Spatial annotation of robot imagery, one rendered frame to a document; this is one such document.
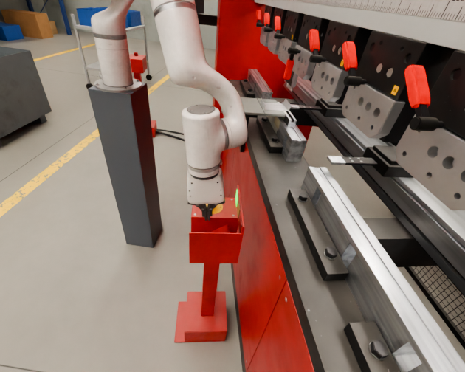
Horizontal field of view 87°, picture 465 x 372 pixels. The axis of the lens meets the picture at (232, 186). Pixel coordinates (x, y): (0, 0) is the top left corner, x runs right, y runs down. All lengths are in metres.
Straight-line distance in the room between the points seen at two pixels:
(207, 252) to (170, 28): 0.60
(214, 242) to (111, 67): 0.81
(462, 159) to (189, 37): 0.50
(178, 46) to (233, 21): 1.34
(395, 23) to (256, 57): 1.45
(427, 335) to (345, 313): 0.14
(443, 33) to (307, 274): 0.49
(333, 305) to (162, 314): 1.07
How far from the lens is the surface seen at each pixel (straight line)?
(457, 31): 0.48
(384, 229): 0.84
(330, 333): 0.58
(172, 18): 0.59
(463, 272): 0.78
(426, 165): 0.45
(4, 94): 3.17
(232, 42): 1.91
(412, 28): 0.54
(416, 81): 0.44
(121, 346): 1.49
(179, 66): 0.57
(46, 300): 1.73
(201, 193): 0.66
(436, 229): 0.81
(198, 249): 0.80
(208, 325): 1.35
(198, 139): 0.55
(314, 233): 0.68
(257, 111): 1.06
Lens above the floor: 1.37
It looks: 38 degrees down
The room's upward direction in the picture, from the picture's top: 8 degrees clockwise
